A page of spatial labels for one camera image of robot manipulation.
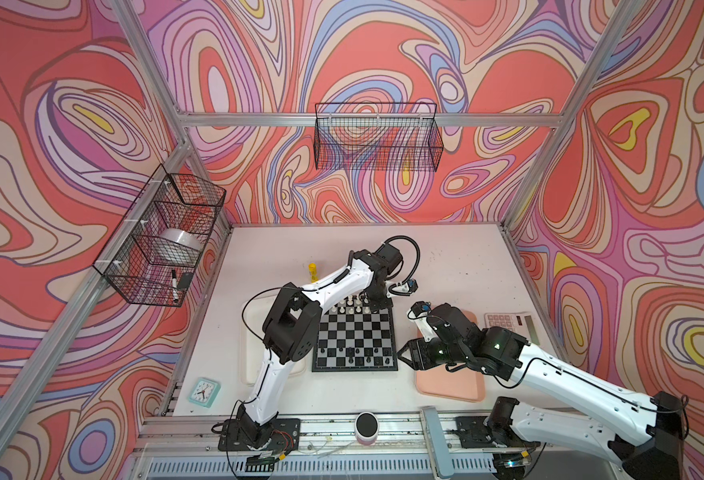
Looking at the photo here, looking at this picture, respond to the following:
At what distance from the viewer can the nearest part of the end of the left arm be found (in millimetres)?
686

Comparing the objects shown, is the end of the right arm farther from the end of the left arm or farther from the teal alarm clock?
the teal alarm clock

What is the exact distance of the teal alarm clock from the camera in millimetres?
787

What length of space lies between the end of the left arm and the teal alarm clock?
0.49 m

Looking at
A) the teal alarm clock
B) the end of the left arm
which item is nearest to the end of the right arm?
the end of the left arm
